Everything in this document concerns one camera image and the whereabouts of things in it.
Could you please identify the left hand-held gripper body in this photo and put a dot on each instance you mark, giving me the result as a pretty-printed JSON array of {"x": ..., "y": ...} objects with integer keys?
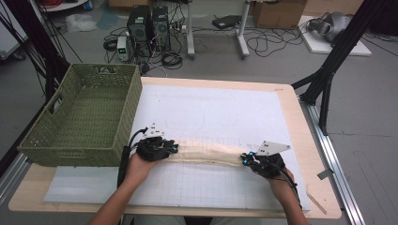
[{"x": 153, "y": 146}]

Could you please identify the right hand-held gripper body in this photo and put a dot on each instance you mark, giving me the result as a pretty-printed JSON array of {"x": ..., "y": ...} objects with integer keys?
[{"x": 269, "y": 164}]

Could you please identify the cream printed cloth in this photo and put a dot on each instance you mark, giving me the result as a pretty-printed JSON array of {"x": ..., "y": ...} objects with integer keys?
[{"x": 208, "y": 153}]

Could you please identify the green woven basket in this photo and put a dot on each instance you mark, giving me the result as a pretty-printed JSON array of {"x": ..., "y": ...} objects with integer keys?
[{"x": 90, "y": 106}]

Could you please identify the person's right hand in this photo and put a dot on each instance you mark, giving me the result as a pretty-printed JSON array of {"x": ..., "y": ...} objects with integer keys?
[{"x": 283, "y": 187}]

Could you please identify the person's left hand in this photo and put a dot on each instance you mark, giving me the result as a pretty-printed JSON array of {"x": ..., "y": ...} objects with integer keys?
[{"x": 137, "y": 170}]

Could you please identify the white grid mat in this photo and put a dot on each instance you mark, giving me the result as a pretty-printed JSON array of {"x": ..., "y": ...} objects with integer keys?
[{"x": 212, "y": 112}]

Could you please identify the grey tape piece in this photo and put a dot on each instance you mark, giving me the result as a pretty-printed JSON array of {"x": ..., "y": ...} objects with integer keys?
[{"x": 325, "y": 174}]

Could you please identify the beige wooden strip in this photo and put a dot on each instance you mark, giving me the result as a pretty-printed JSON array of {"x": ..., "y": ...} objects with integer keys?
[{"x": 316, "y": 203}]

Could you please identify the small white power supply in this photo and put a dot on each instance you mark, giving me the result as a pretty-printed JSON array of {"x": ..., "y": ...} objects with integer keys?
[{"x": 122, "y": 48}]

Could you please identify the white desk leg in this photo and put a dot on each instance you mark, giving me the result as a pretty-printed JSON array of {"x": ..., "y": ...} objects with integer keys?
[
  {"x": 190, "y": 31},
  {"x": 242, "y": 34}
]

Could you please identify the slim black computer tower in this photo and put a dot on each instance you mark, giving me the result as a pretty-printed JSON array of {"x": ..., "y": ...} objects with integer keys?
[{"x": 161, "y": 28}]

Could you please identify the large black computer tower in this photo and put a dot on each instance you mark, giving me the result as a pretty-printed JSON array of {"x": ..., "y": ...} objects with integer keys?
[{"x": 139, "y": 29}]

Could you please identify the white floor board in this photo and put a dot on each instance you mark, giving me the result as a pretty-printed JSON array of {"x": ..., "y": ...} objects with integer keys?
[{"x": 319, "y": 47}]

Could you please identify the black metal stand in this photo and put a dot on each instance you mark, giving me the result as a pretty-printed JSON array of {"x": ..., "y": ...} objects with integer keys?
[{"x": 338, "y": 53}]

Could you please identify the black flat box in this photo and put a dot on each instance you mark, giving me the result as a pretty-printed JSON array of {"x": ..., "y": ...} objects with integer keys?
[{"x": 226, "y": 21}]

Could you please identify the clear plastic bag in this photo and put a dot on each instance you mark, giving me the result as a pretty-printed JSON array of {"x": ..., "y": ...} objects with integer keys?
[{"x": 80, "y": 23}]

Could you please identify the brown cardboard box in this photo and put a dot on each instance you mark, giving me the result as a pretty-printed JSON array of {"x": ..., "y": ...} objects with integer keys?
[{"x": 278, "y": 14}]

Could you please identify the grey headset device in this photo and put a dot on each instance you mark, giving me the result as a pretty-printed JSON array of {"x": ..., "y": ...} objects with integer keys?
[{"x": 331, "y": 25}]

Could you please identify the white cabinet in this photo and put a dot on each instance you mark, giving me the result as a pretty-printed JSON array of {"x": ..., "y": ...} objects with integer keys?
[{"x": 7, "y": 37}]

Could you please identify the aluminium rail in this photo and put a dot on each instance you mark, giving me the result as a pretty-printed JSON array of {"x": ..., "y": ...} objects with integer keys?
[
  {"x": 12, "y": 178},
  {"x": 334, "y": 162}
]

